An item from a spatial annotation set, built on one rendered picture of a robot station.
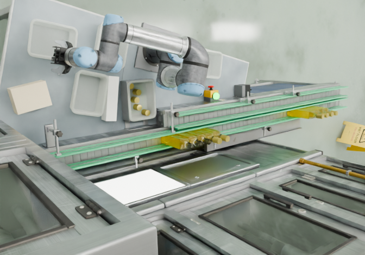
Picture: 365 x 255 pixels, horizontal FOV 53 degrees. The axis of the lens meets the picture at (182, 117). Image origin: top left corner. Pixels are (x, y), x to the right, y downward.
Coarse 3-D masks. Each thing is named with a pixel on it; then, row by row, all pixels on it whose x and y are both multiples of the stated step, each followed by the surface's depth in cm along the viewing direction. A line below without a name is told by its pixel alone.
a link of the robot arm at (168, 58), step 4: (160, 52) 201; (164, 52) 198; (160, 56) 203; (164, 56) 198; (168, 56) 196; (172, 56) 195; (176, 56) 196; (160, 60) 200; (164, 60) 198; (168, 60) 197; (172, 60) 196; (176, 60) 196; (180, 60) 198; (172, 64) 197; (176, 64) 198; (180, 64) 202
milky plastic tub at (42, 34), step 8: (32, 24) 168; (40, 24) 175; (48, 24) 174; (56, 24) 174; (32, 32) 175; (40, 32) 177; (48, 32) 179; (56, 32) 182; (64, 32) 184; (72, 32) 182; (32, 40) 175; (40, 40) 178; (48, 40) 180; (72, 40) 182; (32, 48) 176; (40, 48) 178; (48, 48) 180; (32, 56) 170; (40, 56) 172; (48, 56) 180
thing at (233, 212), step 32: (160, 160) 224; (256, 160) 217; (288, 160) 204; (320, 160) 213; (192, 192) 165; (224, 192) 170; (256, 192) 172; (288, 192) 166; (320, 192) 170; (352, 192) 168; (160, 224) 145; (192, 224) 140; (224, 224) 144; (256, 224) 143; (288, 224) 142; (320, 224) 140; (352, 224) 138
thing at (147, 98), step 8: (136, 80) 202; (144, 80) 204; (152, 80) 207; (128, 88) 199; (136, 88) 210; (144, 88) 213; (152, 88) 210; (128, 96) 200; (136, 96) 211; (144, 96) 214; (152, 96) 211; (128, 104) 201; (144, 104) 215; (152, 104) 212; (136, 112) 212; (152, 112) 213; (136, 120) 205
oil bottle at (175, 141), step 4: (164, 136) 208; (168, 136) 204; (172, 136) 203; (176, 136) 202; (180, 136) 202; (164, 140) 208; (168, 140) 205; (172, 140) 202; (176, 140) 199; (180, 140) 196; (184, 140) 196; (188, 140) 197; (168, 144) 205; (172, 144) 202; (176, 144) 199; (180, 144) 196; (184, 144) 195; (180, 148) 197; (184, 148) 196
